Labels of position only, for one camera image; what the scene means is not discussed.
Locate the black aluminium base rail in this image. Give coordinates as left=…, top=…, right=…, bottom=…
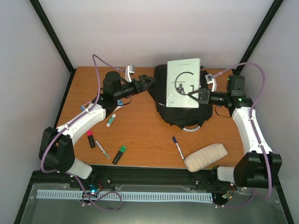
left=30, top=164, right=236, bottom=189

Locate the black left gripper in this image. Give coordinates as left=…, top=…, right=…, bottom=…
left=115, top=76, right=156, bottom=100

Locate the green highlighter marker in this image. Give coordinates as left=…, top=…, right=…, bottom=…
left=112, top=146, right=127, bottom=165

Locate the black frame post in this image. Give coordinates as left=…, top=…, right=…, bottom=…
left=240, top=0, right=284, bottom=63
left=29, top=0, right=77, bottom=74

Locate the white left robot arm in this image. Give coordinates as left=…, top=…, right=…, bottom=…
left=39, top=71, right=155, bottom=188

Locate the left black frame post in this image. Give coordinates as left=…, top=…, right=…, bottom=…
left=29, top=0, right=77, bottom=74

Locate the blue whiteboard marker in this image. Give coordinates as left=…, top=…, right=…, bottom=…
left=172, top=136, right=185, bottom=160

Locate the beige pencil case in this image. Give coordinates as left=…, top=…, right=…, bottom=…
left=184, top=143, right=228, bottom=172

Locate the dog picture book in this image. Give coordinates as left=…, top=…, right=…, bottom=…
left=80, top=99, right=124, bottom=111

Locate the white glue stick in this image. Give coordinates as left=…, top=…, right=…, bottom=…
left=106, top=114, right=116, bottom=127

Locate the black student backpack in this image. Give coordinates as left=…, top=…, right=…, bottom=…
left=148, top=64, right=213, bottom=132

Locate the pink highlighter marker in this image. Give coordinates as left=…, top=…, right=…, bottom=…
left=87, top=130, right=95, bottom=148

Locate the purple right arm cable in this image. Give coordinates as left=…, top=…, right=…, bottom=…
left=209, top=62, right=274, bottom=208

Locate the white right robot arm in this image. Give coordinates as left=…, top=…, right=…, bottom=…
left=188, top=74, right=282, bottom=189

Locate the right black frame post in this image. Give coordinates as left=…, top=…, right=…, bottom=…
left=240, top=0, right=284, bottom=63

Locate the light blue cable duct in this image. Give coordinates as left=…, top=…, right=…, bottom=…
left=36, top=189, right=213, bottom=203

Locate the grey Gatsby book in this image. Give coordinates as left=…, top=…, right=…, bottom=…
left=166, top=58, right=201, bottom=109

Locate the silver pen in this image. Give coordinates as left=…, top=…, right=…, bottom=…
left=95, top=140, right=110, bottom=160

